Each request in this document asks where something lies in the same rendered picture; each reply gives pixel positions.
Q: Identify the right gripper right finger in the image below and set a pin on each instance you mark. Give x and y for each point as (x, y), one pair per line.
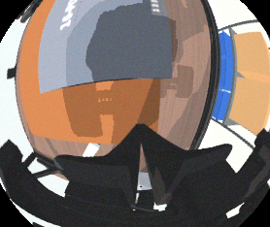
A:
(167, 163)

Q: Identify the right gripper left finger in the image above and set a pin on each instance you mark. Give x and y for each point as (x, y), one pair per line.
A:
(118, 169)

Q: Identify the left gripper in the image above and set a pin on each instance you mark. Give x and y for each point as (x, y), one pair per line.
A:
(30, 11)

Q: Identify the brown wooden stand with white legs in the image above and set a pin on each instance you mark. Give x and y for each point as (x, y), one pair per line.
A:
(97, 113)

